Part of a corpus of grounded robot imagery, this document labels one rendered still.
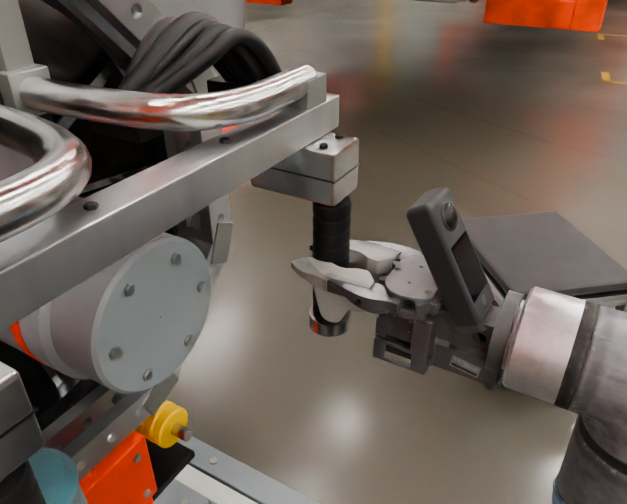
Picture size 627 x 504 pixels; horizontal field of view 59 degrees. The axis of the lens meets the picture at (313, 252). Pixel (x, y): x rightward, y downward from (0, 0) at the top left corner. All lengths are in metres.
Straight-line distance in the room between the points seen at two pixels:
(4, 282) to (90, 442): 0.42
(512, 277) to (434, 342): 0.97
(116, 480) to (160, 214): 0.46
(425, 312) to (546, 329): 0.10
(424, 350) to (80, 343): 0.28
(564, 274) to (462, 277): 1.07
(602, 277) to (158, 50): 1.29
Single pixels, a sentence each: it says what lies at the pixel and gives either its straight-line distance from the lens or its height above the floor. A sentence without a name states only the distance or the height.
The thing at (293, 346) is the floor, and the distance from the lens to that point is 1.70.
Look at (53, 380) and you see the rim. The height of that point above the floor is 0.63.
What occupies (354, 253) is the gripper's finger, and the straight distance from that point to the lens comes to 0.55.
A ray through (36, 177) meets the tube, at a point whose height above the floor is 1.01.
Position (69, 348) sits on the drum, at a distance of 0.44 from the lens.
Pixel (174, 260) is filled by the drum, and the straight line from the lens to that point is 0.44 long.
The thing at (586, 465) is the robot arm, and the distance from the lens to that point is 0.54.
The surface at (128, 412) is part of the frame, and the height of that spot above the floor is 0.61.
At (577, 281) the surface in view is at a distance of 1.52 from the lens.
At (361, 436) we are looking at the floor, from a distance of 1.46.
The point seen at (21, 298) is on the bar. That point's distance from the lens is 0.30.
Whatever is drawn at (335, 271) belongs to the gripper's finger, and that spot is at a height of 0.84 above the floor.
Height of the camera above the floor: 1.12
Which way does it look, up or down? 32 degrees down
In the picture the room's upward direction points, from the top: straight up
